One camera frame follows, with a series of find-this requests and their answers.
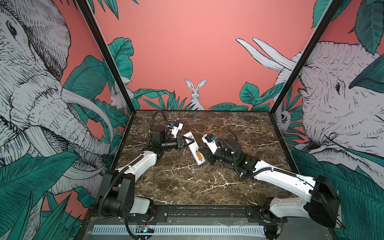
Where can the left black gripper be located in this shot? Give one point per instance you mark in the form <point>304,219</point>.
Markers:
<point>179,142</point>

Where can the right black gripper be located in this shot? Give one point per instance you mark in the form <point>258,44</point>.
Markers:
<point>210,157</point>

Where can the white remote control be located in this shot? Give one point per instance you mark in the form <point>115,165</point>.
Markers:
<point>194,148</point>

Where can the orange battery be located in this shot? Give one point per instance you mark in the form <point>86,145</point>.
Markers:
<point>199,156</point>

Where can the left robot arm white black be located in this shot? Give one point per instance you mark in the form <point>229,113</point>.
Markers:
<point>116,197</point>

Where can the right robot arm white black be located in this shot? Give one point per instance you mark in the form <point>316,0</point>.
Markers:
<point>316,198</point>

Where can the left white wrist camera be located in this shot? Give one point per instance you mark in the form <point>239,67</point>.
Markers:
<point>175,128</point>

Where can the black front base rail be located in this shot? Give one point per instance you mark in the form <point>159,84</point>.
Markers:
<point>204,213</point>

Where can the left black frame post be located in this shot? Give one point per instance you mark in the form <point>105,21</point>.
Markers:
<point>97,34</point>

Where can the black frame post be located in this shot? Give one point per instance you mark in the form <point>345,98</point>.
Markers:
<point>97,34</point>
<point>325,20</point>

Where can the white slotted cable duct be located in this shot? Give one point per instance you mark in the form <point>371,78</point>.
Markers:
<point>178,230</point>

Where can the right black frame post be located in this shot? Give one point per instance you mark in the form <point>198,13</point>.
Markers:
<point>325,20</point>

